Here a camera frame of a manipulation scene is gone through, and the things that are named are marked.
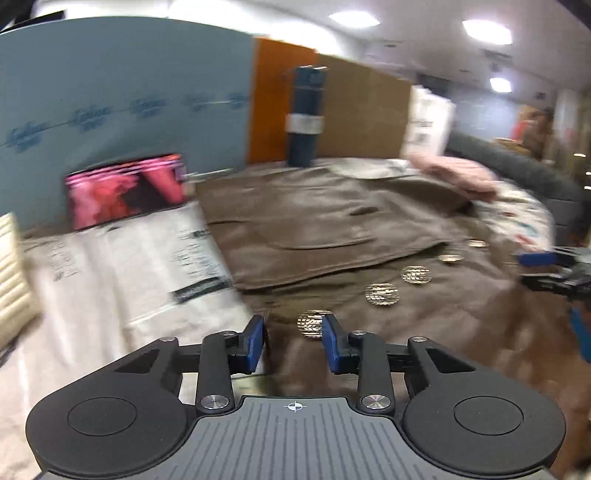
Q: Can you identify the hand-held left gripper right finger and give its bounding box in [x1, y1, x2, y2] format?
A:
[322, 316, 476, 412]

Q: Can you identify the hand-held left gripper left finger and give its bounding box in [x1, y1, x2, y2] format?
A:
[113, 316, 269, 414]

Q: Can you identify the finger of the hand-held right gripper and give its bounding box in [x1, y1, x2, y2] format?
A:
[517, 246, 591, 271]
[519, 270, 591, 299]

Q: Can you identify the brown coat with large buttons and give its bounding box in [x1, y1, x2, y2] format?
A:
[196, 158, 591, 462]

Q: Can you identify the white patterned blanket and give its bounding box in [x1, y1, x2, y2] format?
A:
[455, 178, 557, 278]

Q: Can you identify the blurred blue object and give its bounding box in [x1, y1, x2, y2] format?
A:
[570, 306, 591, 363]

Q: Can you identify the grey sofa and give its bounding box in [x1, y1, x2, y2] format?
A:
[445, 131, 587, 250]

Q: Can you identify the pink garment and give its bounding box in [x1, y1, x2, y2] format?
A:
[409, 152, 499, 201]

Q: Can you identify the white printed plastic bag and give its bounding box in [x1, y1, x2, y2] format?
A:
[0, 200, 266, 480]

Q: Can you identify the pink red packet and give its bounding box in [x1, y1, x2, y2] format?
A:
[65, 154, 190, 232]

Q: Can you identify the brown cardboard board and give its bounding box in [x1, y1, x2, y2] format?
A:
[315, 53, 413, 160]

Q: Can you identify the dark blue bottle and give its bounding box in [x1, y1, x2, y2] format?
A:
[286, 65, 328, 168]

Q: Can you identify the orange board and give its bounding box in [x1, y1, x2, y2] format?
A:
[248, 37, 319, 164]

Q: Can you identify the cream ribbed cushion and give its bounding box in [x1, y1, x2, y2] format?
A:
[0, 212, 40, 347]

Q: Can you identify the blue foam board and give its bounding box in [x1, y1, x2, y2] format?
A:
[0, 16, 256, 241]

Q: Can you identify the ceiling light panel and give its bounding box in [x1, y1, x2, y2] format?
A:
[329, 9, 382, 27]

